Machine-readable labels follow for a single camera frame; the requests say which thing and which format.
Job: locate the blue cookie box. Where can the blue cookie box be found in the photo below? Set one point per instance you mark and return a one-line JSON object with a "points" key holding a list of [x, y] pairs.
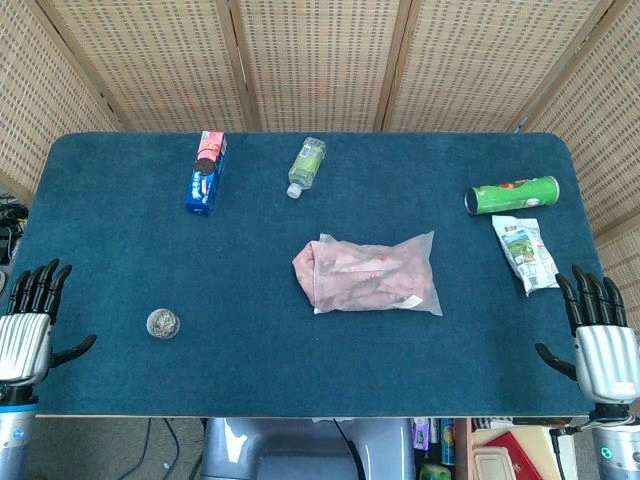
{"points": [[205, 185]]}

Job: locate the white green snack packet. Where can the white green snack packet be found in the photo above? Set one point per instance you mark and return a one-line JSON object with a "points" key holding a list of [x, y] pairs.
{"points": [[525, 250]]}

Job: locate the red book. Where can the red book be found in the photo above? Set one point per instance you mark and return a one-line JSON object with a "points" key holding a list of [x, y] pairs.
{"points": [[515, 457]]}

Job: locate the grey robot torso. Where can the grey robot torso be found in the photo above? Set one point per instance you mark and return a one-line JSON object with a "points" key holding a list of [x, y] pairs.
{"points": [[300, 450]]}

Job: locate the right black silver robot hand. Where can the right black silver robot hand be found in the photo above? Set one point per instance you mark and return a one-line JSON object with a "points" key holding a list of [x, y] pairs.
{"points": [[607, 360]]}

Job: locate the beige plastic lid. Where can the beige plastic lid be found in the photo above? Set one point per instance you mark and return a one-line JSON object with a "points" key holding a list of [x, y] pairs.
{"points": [[490, 465]]}

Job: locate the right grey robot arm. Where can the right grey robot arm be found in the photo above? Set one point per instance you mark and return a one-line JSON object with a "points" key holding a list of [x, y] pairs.
{"points": [[617, 450]]}

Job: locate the blue carpet table mat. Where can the blue carpet table mat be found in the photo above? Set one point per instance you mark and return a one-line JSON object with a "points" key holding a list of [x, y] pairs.
{"points": [[250, 250]]}

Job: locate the colourful package stack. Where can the colourful package stack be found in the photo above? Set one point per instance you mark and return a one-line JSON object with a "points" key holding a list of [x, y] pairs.
{"points": [[432, 440]]}

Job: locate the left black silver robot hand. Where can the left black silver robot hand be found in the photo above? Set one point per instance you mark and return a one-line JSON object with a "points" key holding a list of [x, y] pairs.
{"points": [[25, 345]]}

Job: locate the black equipment clutter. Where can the black equipment clutter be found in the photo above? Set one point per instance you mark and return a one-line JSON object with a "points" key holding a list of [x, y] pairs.
{"points": [[10, 220]]}

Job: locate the woven rattan folding screen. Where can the woven rattan folding screen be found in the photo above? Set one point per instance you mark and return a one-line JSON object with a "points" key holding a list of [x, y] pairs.
{"points": [[320, 60]]}

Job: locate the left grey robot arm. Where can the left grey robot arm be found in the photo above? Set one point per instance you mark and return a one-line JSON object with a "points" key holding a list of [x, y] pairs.
{"points": [[15, 440]]}

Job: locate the green chips can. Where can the green chips can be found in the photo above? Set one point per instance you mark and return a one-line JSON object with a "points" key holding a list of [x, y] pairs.
{"points": [[510, 196]]}

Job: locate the transparent plastic zip bag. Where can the transparent plastic zip bag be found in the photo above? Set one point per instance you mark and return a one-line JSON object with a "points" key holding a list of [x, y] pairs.
{"points": [[422, 245]]}

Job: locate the round clear container metal bits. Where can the round clear container metal bits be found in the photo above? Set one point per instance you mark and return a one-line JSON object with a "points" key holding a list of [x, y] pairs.
{"points": [[163, 324]]}

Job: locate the pink floral clothes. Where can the pink floral clothes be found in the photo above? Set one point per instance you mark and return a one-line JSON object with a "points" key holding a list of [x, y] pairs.
{"points": [[305, 265]]}

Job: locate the green label plastic bottle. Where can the green label plastic bottle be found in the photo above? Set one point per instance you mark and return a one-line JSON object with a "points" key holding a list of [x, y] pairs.
{"points": [[306, 165]]}

